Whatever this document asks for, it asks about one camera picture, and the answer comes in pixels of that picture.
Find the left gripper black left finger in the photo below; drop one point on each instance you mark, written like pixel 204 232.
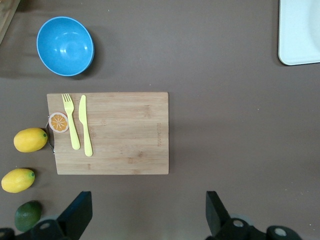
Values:
pixel 73 220

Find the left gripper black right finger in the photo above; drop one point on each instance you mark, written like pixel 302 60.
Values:
pixel 221 225

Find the green lime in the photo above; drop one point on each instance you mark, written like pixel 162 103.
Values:
pixel 26 216

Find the yellow lemon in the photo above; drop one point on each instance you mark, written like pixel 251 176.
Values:
pixel 29 140
pixel 16 180

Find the yellow plastic knife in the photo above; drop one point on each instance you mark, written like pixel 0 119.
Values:
pixel 86 130

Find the yellow plastic fork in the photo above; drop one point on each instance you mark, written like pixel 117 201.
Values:
pixel 73 127

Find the toy orange slice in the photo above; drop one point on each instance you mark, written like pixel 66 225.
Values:
pixel 58 122

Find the wooden cutting board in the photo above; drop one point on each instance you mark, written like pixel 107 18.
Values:
pixel 125 135

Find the blue bowl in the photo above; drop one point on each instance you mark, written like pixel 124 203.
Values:
pixel 65 46

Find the cream tray with bear print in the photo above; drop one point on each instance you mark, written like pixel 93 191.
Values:
pixel 292 37

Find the wooden cup rack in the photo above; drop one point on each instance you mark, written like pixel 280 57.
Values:
pixel 5 17

